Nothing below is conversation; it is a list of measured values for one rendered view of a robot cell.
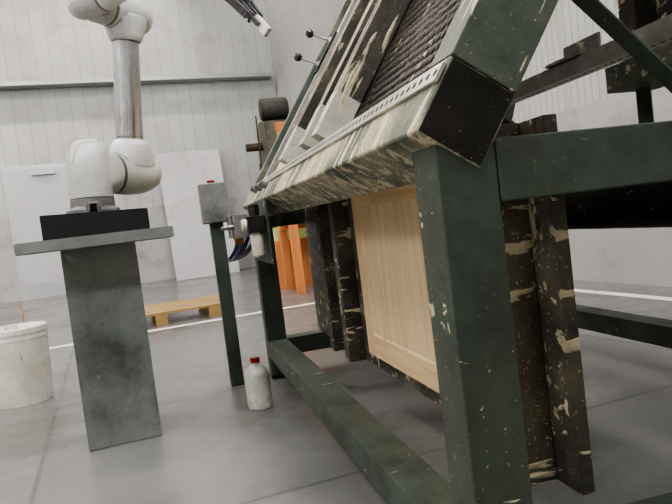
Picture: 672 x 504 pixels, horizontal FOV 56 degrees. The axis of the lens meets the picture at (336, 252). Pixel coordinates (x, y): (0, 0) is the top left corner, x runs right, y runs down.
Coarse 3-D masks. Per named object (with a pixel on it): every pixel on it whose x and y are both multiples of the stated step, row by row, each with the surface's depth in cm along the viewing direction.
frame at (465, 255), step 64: (512, 128) 108; (640, 128) 93; (448, 192) 86; (512, 192) 88; (576, 192) 91; (640, 192) 140; (320, 256) 244; (448, 256) 86; (512, 256) 108; (320, 320) 289; (448, 320) 89; (512, 320) 89; (576, 320) 104; (640, 320) 240; (320, 384) 204; (448, 384) 92; (512, 384) 89; (576, 384) 104; (384, 448) 142; (448, 448) 95; (512, 448) 89; (576, 448) 105
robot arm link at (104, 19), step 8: (72, 0) 228; (80, 0) 225; (88, 0) 224; (72, 8) 229; (80, 8) 227; (88, 8) 226; (96, 8) 225; (80, 16) 231; (88, 16) 230; (96, 16) 231; (104, 16) 231; (112, 16) 234; (104, 24) 237
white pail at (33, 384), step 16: (0, 336) 295; (16, 336) 297; (32, 336) 302; (0, 352) 296; (16, 352) 298; (32, 352) 302; (48, 352) 313; (0, 368) 297; (16, 368) 298; (32, 368) 302; (48, 368) 311; (0, 384) 298; (16, 384) 298; (32, 384) 302; (48, 384) 310; (0, 400) 299; (16, 400) 299; (32, 400) 302
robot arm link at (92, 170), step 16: (80, 144) 227; (96, 144) 229; (80, 160) 225; (96, 160) 227; (112, 160) 233; (80, 176) 225; (96, 176) 226; (112, 176) 232; (80, 192) 225; (96, 192) 226; (112, 192) 233
